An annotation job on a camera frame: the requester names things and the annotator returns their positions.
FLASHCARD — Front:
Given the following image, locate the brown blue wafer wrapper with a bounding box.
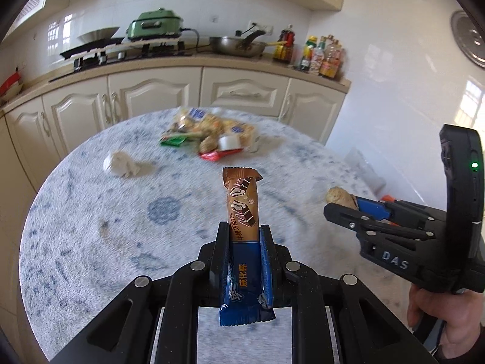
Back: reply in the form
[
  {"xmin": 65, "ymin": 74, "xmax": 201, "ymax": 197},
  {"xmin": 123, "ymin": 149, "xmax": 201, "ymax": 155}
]
[{"xmin": 219, "ymin": 167, "xmax": 275, "ymax": 326}]

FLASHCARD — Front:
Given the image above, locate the clear snack mix bag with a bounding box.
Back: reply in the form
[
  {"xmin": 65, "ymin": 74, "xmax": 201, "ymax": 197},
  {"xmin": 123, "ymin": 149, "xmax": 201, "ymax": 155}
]
[{"xmin": 162, "ymin": 108, "xmax": 259, "ymax": 153}]

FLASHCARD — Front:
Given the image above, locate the green white snack wrapper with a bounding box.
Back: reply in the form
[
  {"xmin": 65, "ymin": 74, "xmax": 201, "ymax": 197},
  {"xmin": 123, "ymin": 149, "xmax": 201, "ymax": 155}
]
[{"xmin": 159, "ymin": 133, "xmax": 187, "ymax": 147}]

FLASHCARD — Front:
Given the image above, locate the cream kitchen cabinet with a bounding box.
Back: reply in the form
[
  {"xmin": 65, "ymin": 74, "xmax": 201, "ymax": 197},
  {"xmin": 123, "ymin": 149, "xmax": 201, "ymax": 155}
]
[{"xmin": 0, "ymin": 53, "xmax": 353, "ymax": 198}]

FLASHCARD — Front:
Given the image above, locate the person's right hand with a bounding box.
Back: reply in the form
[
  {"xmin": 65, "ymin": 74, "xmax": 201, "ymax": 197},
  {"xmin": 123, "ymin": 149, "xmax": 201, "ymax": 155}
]
[{"xmin": 407, "ymin": 284, "xmax": 484, "ymax": 363}]

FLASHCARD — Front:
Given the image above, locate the white blue patterned tablecloth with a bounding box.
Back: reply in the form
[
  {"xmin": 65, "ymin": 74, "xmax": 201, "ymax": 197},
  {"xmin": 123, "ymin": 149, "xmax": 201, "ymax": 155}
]
[{"xmin": 20, "ymin": 109, "xmax": 409, "ymax": 358}]

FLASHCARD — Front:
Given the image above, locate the small white yellow wrapper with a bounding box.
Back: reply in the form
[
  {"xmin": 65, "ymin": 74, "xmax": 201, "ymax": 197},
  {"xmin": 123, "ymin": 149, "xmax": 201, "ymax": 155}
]
[{"xmin": 217, "ymin": 134, "xmax": 243, "ymax": 152}]

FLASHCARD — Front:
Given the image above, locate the red snack wrapper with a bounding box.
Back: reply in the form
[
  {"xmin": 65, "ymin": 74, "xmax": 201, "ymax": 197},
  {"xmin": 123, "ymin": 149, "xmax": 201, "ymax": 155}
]
[{"xmin": 199, "ymin": 149, "xmax": 243, "ymax": 162}]

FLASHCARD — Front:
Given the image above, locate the amber condiment bottle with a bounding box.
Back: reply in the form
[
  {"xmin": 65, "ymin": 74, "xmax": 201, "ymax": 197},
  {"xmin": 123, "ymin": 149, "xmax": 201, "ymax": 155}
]
[{"xmin": 319, "ymin": 35, "xmax": 342, "ymax": 79}]

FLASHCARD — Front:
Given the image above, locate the white label condiment bottle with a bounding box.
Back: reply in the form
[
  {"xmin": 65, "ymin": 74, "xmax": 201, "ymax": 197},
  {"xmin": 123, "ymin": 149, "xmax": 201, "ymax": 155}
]
[{"xmin": 309, "ymin": 36, "xmax": 326, "ymax": 76}]

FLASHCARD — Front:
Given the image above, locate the crumpled white tissue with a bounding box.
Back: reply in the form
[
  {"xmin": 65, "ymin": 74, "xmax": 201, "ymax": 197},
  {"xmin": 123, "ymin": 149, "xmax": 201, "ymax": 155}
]
[{"xmin": 103, "ymin": 150, "xmax": 141, "ymax": 177}]

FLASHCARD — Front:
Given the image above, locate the yellow cap sauce bottle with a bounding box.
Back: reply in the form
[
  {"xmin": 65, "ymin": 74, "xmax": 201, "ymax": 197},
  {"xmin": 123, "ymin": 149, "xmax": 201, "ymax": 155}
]
[{"xmin": 298, "ymin": 35, "xmax": 317, "ymax": 72}]

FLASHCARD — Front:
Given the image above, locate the dark red oil bottle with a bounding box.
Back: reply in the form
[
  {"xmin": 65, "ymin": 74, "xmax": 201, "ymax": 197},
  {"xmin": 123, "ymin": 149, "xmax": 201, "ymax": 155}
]
[{"xmin": 273, "ymin": 24, "xmax": 295, "ymax": 63}]

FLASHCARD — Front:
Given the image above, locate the red bowl on counter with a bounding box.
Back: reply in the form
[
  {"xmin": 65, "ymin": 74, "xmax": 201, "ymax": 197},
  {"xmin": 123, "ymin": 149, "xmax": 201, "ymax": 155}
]
[{"xmin": 0, "ymin": 68, "xmax": 23, "ymax": 102}]

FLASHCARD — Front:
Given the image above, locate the black gas stove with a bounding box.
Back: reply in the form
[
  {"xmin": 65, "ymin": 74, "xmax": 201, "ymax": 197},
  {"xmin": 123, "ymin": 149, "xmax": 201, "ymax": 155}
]
[{"xmin": 48, "ymin": 38, "xmax": 200, "ymax": 82}]

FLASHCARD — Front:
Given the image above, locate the green electric cooker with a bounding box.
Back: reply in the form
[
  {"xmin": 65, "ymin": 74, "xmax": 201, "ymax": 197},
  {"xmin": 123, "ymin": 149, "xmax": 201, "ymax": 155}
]
[{"xmin": 126, "ymin": 8, "xmax": 183, "ymax": 41}]

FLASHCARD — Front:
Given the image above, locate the steel pan on stove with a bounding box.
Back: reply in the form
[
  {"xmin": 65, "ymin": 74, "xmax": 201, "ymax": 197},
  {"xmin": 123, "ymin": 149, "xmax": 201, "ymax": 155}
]
[{"xmin": 77, "ymin": 27, "xmax": 119, "ymax": 44}]

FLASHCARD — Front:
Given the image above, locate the steel wok with handle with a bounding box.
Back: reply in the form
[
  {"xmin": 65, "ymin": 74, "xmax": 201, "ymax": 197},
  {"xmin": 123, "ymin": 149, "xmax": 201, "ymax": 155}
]
[{"xmin": 209, "ymin": 30, "xmax": 266, "ymax": 58}]

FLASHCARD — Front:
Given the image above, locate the white wall socket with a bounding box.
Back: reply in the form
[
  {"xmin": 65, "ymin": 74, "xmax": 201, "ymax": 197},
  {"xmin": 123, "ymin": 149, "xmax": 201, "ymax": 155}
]
[{"xmin": 247, "ymin": 22, "xmax": 274, "ymax": 35}]

